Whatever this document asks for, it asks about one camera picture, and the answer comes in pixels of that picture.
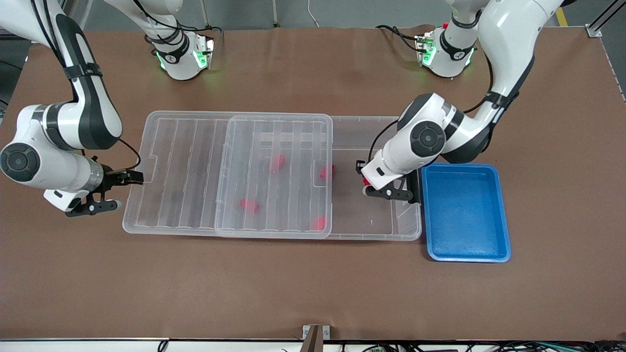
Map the clear ribbed plastic lid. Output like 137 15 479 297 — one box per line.
122 111 334 239

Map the clear plastic storage box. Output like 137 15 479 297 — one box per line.
215 115 422 241

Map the blue plastic tray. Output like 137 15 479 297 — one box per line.
421 163 512 264

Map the brown table mat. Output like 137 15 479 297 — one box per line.
0 27 626 341

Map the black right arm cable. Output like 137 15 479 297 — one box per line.
30 0 142 173

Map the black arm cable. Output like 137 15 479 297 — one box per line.
366 53 495 166
30 0 142 173

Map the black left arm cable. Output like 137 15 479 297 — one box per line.
366 53 495 166

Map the black left base cable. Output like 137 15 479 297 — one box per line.
376 24 426 49

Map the black base cable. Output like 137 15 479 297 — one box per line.
132 0 223 47
376 24 426 49

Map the silver metal bracket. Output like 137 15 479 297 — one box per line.
302 325 331 341

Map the black right base cable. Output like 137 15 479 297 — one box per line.
132 0 223 47

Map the aluminium frame profile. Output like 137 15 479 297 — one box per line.
587 0 626 39

